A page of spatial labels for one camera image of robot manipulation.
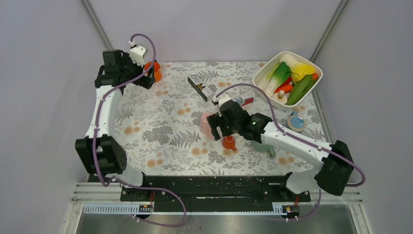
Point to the red carrot toy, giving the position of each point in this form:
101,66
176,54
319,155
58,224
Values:
286,88

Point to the red and white box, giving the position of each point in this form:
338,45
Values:
242,100

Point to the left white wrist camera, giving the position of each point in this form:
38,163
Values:
137,54

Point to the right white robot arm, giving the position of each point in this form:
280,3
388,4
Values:
332,163

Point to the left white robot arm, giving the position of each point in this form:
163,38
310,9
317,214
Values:
99,152

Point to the small orange cup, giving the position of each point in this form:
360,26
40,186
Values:
228,142

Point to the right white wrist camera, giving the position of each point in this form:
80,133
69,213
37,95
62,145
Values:
222,99

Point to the white vegetable tray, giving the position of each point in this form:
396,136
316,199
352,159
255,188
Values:
262,77

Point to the napa cabbage toy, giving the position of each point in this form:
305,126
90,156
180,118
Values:
290,60

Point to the black and white box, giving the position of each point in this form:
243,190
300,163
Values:
200,87

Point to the green ceramic mug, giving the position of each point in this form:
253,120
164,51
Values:
264,148

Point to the blue tape roll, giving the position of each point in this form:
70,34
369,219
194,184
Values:
296,122

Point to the mushroom toy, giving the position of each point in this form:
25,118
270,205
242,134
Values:
280,97

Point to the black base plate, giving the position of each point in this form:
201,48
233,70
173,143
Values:
213,194

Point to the green leek toy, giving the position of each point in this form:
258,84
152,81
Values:
278,77

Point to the pink mug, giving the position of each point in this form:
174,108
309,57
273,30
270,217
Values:
204,125

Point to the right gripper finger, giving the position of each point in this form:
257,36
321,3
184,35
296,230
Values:
214,125
226,130

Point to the orange enamel mug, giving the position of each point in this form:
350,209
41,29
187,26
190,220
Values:
157,73

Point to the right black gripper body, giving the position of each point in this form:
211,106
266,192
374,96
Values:
224,121

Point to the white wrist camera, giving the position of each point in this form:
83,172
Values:
222,99
137,54

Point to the green cucumber toy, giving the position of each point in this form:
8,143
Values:
300,89

